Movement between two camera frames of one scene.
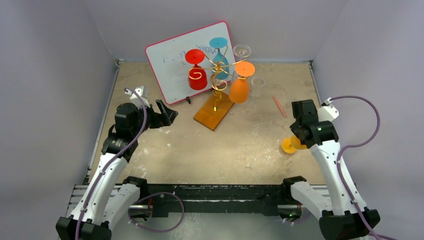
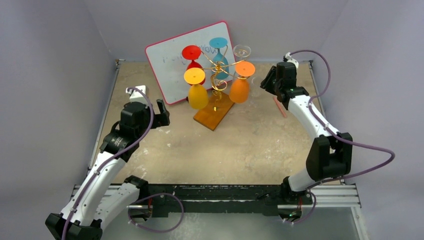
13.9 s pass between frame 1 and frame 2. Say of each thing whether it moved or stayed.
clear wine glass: stayed
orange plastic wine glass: stayed
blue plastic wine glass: stayed
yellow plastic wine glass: moved
